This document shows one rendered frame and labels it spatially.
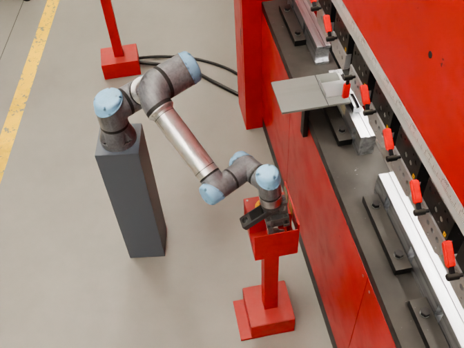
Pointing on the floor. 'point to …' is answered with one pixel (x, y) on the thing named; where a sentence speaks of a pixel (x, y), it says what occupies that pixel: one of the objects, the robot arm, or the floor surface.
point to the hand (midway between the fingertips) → (269, 235)
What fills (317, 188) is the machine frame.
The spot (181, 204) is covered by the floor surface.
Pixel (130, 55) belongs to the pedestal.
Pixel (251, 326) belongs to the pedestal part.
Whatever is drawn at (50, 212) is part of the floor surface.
